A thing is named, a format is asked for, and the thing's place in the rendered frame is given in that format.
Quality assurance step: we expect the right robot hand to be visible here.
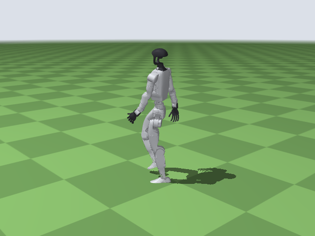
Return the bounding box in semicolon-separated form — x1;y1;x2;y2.
169;103;179;122

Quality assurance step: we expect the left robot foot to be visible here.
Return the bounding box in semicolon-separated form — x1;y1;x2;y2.
150;177;171;183

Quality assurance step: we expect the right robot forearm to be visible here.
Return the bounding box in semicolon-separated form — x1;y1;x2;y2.
169;89;178;108

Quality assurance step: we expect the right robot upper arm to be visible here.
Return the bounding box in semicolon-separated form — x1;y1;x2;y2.
168;68;174;92

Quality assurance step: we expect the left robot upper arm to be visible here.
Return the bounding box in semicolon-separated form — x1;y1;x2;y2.
143;72;159;100

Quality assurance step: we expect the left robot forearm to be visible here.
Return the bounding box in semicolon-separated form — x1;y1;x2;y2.
134;94;148;115

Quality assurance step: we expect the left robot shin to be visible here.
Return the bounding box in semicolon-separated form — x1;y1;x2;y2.
153;148;166;179

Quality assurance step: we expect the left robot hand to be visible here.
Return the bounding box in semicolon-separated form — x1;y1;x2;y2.
127;109;141;124

